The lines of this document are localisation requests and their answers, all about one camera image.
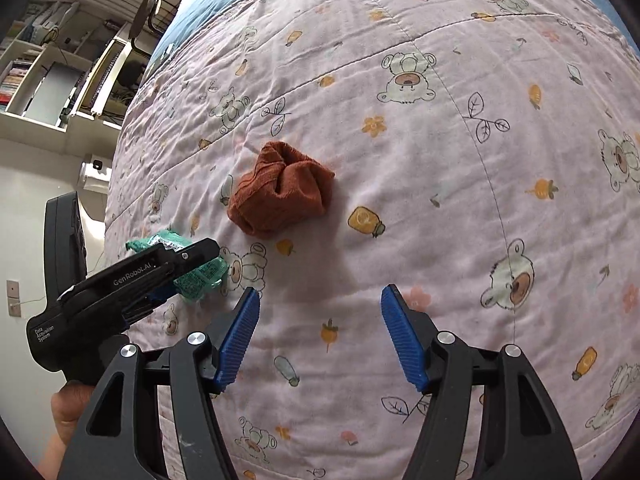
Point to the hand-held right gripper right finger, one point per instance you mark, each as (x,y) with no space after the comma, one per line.
(405,340)

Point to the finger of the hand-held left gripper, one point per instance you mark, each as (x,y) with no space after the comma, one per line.
(195,257)
(157,296)

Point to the green snack packet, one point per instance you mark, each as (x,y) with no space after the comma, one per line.
(200,280)

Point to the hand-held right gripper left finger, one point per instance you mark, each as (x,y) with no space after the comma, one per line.
(240,340)

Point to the white bookshelf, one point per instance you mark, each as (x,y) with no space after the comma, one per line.
(50,85)

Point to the white appliance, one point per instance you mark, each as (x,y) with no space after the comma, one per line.
(97,175)

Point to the pink bear printed quilt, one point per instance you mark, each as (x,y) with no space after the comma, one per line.
(425,185)

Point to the wall socket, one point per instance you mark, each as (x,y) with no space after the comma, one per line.
(14,300)

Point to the person's left hand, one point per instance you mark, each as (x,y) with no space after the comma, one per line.
(70,410)

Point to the row of books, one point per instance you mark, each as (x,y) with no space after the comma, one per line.
(12,82)

